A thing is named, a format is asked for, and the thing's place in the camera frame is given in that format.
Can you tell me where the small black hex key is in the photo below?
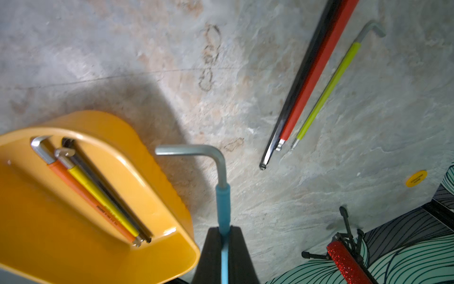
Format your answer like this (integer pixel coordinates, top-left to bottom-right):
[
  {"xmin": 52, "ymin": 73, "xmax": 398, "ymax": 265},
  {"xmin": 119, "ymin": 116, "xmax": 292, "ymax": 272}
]
[{"xmin": 61, "ymin": 137, "xmax": 153, "ymax": 243}]

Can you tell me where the large black hex key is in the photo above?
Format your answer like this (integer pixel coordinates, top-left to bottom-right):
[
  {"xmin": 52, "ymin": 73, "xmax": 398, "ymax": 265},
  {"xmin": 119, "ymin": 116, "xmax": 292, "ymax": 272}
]
[{"xmin": 259, "ymin": 0, "xmax": 343, "ymax": 170}]

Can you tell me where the blue sleeved hex key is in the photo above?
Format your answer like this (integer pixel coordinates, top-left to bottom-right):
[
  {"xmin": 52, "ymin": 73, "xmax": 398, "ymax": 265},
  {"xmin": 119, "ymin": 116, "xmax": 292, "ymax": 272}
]
[{"xmin": 155, "ymin": 144, "xmax": 231, "ymax": 284}]

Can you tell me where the lime green sleeved hex key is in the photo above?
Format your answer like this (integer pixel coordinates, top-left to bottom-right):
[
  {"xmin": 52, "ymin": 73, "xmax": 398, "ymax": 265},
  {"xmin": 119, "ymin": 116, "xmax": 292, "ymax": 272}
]
[{"xmin": 290, "ymin": 20, "xmax": 386, "ymax": 151}]

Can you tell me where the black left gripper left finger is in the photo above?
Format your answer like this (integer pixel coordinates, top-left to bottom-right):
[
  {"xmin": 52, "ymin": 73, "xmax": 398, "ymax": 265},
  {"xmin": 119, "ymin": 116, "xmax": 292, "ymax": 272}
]
[{"xmin": 192, "ymin": 227, "xmax": 222, "ymax": 284}]

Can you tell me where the yellow storage tray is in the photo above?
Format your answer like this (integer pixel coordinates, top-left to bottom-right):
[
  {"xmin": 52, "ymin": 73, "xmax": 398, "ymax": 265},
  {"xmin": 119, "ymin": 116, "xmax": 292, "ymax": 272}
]
[{"xmin": 1, "ymin": 111, "xmax": 201, "ymax": 284}]

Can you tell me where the yellow round sticker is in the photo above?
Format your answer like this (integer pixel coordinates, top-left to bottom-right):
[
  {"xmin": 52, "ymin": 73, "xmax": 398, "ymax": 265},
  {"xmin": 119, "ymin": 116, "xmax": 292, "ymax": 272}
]
[{"xmin": 406, "ymin": 170, "xmax": 428, "ymax": 188}]

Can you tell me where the red glitter microphone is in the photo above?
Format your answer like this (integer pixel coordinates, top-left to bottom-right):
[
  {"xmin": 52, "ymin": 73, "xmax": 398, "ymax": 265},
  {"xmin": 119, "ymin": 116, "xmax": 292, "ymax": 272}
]
[{"xmin": 327, "ymin": 241, "xmax": 372, "ymax": 284}]

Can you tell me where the black microphone tripod stand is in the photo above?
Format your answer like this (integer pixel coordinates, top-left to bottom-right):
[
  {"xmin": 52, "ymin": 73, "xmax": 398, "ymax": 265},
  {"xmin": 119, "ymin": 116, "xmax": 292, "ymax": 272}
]
[{"xmin": 301, "ymin": 206, "xmax": 378, "ymax": 284}]

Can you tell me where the red sleeved hex key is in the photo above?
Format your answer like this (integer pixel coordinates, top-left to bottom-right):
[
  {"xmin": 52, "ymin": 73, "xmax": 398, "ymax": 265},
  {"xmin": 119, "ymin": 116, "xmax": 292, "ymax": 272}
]
[{"xmin": 275, "ymin": 0, "xmax": 358, "ymax": 151}]

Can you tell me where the orange sleeved hex key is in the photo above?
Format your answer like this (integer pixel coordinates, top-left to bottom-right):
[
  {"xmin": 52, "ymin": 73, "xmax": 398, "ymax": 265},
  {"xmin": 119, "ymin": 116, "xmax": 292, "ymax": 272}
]
[{"xmin": 31, "ymin": 136, "xmax": 137, "ymax": 247}]

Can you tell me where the yellow sleeved hex key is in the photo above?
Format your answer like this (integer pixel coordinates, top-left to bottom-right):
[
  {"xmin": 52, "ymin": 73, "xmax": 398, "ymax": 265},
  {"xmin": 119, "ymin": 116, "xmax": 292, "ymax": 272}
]
[{"xmin": 54, "ymin": 147, "xmax": 144, "ymax": 247}]

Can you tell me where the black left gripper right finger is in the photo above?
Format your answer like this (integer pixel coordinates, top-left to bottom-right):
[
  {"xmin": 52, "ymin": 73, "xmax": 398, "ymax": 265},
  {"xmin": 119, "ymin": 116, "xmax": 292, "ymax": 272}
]
[{"xmin": 228, "ymin": 226, "xmax": 260, "ymax": 284}]

